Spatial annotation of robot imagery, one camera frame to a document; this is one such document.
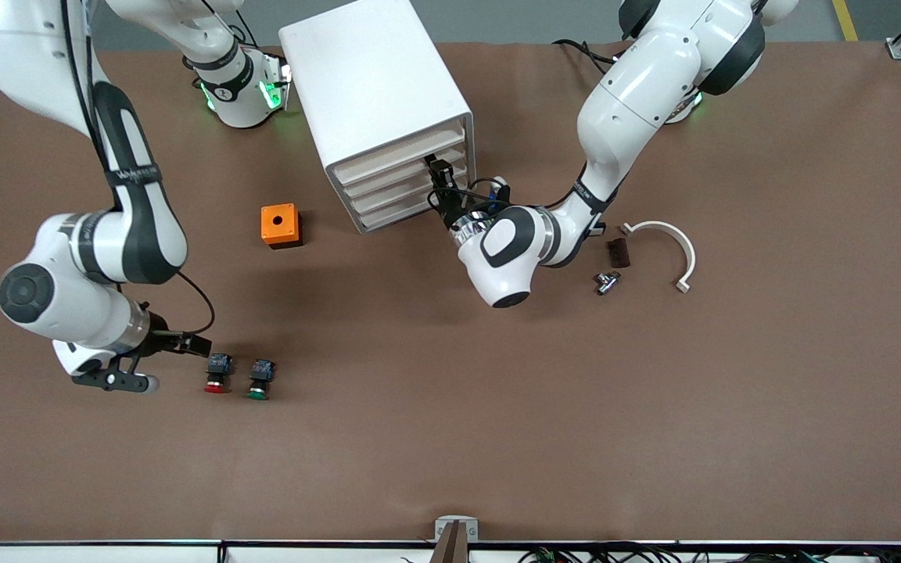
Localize white table edge rail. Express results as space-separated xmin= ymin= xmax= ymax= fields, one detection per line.
xmin=0 ymin=538 xmax=901 ymax=563

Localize red mushroom push button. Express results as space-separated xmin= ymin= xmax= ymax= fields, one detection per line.
xmin=203 ymin=352 xmax=234 ymax=395

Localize tangled black cables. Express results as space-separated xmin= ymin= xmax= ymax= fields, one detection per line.
xmin=517 ymin=542 xmax=901 ymax=563

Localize orange button enclosure box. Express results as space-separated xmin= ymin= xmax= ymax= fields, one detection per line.
xmin=260 ymin=203 xmax=303 ymax=250

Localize brown table mat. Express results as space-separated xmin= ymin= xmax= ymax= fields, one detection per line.
xmin=0 ymin=41 xmax=901 ymax=544

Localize brown wedge bar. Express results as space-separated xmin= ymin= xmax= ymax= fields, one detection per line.
xmin=429 ymin=520 xmax=471 ymax=563

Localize white curved plastic bracket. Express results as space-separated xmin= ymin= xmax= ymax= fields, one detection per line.
xmin=619 ymin=221 xmax=698 ymax=294

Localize grey metal mounting bracket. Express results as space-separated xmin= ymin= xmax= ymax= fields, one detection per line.
xmin=433 ymin=515 xmax=480 ymax=543

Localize green mushroom push button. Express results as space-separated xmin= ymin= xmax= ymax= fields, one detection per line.
xmin=246 ymin=358 xmax=276 ymax=402

